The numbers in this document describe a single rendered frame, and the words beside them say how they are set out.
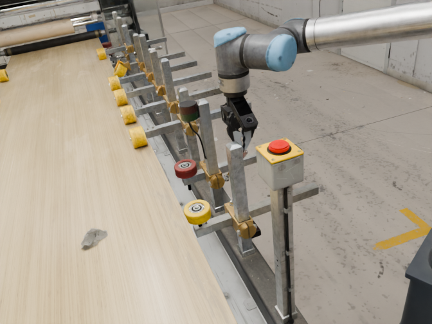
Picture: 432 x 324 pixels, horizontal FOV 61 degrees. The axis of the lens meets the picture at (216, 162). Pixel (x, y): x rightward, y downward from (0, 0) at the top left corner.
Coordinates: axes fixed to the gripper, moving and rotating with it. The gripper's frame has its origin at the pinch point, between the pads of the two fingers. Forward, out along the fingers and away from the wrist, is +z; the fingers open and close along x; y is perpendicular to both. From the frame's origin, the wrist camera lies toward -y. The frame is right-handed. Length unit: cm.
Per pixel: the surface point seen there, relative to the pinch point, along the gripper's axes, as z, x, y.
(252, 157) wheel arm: 13.8, -9.1, 14.3
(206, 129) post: -5.3, 8.2, 10.2
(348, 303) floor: 99, -45, -4
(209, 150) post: 2.6, 8.2, 10.1
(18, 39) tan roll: -1, 89, 267
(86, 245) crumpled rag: 8, 53, -10
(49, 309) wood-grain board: 9, 63, -27
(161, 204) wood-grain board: 9.4, 29.5, -1.6
